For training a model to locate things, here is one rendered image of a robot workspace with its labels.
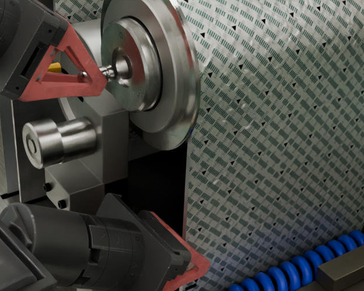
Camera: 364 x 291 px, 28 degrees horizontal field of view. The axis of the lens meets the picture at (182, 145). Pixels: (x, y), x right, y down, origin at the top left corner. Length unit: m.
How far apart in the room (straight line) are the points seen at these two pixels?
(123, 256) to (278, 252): 0.21
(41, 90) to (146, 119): 0.10
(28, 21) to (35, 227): 0.14
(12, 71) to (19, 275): 0.14
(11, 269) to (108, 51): 0.21
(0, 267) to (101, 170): 0.20
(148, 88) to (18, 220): 0.14
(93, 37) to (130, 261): 0.22
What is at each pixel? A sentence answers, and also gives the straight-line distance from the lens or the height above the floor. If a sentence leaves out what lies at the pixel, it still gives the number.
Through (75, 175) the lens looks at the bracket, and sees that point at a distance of 0.65.
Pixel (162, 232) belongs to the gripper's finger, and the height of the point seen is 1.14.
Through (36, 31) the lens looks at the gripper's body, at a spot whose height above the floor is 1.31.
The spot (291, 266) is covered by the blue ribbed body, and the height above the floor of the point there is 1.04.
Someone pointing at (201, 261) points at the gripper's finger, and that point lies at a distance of 0.64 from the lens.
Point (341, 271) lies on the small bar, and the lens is 0.71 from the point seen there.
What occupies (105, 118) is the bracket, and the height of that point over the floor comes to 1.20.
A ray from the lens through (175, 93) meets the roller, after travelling 0.54.
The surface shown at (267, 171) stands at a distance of 0.64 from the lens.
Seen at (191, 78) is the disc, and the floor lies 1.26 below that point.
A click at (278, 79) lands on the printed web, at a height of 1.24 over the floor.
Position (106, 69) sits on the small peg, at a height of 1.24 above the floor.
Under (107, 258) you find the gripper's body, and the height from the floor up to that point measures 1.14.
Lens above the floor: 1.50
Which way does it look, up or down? 32 degrees down
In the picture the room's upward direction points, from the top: 3 degrees clockwise
